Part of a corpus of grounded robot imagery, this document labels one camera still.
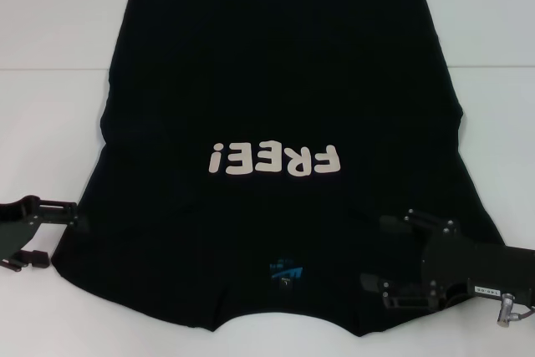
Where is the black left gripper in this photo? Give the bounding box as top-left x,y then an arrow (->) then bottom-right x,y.
0,195 -> 81,271

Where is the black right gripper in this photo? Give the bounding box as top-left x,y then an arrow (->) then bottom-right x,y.
359,208 -> 535,313

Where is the black shirt with FREE print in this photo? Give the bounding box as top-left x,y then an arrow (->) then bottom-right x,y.
56,0 -> 522,338

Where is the silver metal cable plug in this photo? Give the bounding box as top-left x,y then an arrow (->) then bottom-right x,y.
496,292 -> 517,328

